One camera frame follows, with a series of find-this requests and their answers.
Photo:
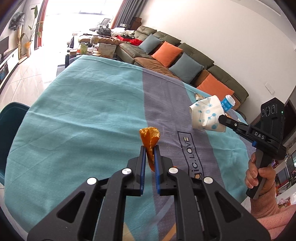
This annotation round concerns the orange cushion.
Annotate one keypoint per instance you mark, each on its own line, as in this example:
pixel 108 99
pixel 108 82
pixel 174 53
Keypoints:
pixel 166 54
pixel 212 86

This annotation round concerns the blue cushion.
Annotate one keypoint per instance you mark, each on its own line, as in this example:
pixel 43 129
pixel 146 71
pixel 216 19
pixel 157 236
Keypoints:
pixel 186 68
pixel 150 43

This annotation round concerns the white black TV cabinet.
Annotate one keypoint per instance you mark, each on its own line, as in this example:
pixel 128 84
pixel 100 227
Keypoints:
pixel 8 66

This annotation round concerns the left orange grey curtain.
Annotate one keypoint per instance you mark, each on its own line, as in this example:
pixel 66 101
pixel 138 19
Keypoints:
pixel 40 24

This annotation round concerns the brown seat pad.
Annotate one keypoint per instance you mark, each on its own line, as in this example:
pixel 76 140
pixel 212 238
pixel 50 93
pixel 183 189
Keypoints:
pixel 153 65

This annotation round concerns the white dotted paper cup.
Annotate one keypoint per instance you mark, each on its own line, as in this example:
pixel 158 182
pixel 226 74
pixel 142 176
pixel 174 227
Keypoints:
pixel 205 114

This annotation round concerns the blue white paper cup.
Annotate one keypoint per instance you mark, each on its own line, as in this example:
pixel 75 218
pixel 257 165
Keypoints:
pixel 227 103

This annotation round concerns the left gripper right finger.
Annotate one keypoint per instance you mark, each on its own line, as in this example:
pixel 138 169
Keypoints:
pixel 204 210

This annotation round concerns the teal plastic trash bin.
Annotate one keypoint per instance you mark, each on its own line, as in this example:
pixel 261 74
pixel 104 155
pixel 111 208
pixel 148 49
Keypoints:
pixel 10 120

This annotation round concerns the pink sweater forearm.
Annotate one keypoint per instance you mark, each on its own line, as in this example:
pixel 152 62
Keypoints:
pixel 266 210

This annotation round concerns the orange cushion near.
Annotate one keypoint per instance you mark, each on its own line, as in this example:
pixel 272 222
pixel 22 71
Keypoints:
pixel 212 86

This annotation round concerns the person's right hand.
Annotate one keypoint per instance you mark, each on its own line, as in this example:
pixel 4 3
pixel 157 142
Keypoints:
pixel 252 173

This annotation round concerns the right orange grey curtain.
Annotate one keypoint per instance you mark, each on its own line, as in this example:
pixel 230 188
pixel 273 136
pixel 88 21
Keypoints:
pixel 128 10

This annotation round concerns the orange cushion far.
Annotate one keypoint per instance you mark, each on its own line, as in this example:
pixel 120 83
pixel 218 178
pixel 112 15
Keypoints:
pixel 166 54

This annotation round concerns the blue cushion far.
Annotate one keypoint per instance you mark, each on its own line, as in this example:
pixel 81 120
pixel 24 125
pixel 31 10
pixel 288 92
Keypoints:
pixel 150 43

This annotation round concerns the teal grey tablecloth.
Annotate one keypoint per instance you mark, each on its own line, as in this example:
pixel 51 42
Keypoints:
pixel 86 124

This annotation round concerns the brown ottoman bench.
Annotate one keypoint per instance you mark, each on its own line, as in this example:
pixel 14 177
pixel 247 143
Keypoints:
pixel 96 39

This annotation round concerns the orange grey curtain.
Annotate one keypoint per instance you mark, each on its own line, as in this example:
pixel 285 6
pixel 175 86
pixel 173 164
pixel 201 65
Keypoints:
pixel 128 10
pixel 40 24

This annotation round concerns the cluttered coffee table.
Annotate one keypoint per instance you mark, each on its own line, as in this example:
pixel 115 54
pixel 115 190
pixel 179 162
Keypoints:
pixel 76 49

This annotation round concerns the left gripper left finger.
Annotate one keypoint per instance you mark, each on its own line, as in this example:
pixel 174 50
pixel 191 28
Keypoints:
pixel 96 209

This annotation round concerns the green sectional sofa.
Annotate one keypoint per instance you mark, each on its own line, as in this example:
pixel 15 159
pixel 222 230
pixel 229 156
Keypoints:
pixel 132 54

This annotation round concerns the blue cushion near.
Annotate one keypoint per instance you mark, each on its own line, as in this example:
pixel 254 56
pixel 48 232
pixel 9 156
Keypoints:
pixel 186 68

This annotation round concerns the white yellow snack packet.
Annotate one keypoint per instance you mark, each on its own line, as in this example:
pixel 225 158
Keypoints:
pixel 199 97

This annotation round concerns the orange peel piece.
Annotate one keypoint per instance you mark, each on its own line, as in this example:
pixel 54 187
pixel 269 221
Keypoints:
pixel 150 137

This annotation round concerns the covered standing fan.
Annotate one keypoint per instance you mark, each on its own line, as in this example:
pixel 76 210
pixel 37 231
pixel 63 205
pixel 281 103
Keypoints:
pixel 16 24

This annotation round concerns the small black monitor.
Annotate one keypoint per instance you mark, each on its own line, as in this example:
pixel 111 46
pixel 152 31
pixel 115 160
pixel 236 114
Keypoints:
pixel 4 45

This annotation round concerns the tall green potted plant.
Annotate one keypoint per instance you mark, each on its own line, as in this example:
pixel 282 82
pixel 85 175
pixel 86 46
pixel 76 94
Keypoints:
pixel 29 29

